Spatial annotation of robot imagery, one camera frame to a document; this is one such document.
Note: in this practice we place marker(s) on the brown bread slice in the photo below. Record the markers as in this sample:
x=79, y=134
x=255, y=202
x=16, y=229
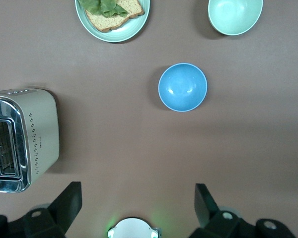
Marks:
x=114, y=21

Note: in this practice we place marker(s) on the green lettuce leaf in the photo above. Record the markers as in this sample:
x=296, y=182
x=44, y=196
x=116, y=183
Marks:
x=106, y=7

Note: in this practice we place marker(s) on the beige chrome toaster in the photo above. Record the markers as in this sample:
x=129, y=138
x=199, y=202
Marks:
x=42, y=129

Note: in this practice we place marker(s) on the blue bowl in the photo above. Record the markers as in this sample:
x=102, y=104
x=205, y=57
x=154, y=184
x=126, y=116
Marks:
x=182, y=86

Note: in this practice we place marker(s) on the pale mint green bowl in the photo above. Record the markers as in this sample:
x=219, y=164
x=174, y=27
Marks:
x=234, y=17

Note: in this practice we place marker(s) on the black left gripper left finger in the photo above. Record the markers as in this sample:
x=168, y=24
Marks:
x=64, y=208

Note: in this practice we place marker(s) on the light green plate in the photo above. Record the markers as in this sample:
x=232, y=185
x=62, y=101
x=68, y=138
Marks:
x=129, y=29

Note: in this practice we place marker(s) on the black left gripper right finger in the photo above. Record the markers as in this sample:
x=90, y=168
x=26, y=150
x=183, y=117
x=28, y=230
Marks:
x=206, y=210

